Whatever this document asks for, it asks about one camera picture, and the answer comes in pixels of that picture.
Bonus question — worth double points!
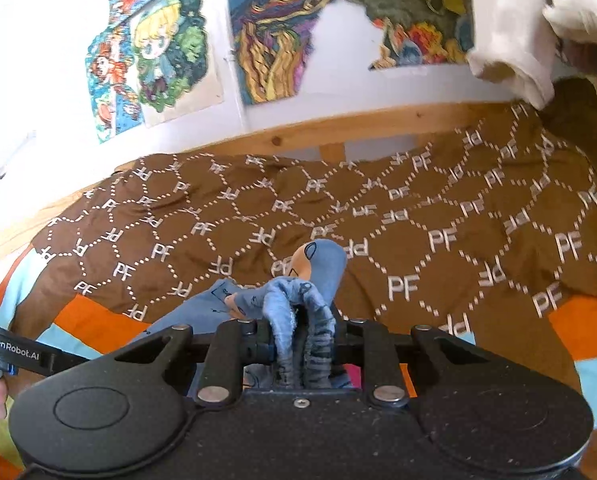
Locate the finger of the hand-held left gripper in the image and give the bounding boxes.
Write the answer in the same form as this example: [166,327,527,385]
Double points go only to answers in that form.
[41,342,88,376]

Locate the white hanging garment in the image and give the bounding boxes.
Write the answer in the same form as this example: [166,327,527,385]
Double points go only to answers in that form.
[466,0,597,110]

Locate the blue pants with orange print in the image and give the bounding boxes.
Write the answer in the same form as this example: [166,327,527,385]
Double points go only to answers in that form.
[128,239,362,397]

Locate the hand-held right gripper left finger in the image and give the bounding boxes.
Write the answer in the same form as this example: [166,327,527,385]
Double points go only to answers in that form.
[112,319,275,407]

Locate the green and orange wall poster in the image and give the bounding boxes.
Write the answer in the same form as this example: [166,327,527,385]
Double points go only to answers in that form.
[336,0,477,72]

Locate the brown patchwork blanket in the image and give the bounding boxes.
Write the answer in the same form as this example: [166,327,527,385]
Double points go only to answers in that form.
[0,100,597,480]

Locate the cartoon figures wall poster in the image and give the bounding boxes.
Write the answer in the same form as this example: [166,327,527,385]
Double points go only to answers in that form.
[84,0,225,145]

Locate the wooden bed frame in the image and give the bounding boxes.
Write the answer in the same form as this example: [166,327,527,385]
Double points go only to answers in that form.
[0,74,597,263]

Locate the blue swirl wall poster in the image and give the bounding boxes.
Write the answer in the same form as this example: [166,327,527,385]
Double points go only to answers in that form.
[226,0,340,107]

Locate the dark brown cloth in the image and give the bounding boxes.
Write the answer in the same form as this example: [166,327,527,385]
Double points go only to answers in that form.
[541,77,597,147]

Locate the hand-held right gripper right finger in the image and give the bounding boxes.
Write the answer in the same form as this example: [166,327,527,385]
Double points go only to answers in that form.
[330,320,480,409]

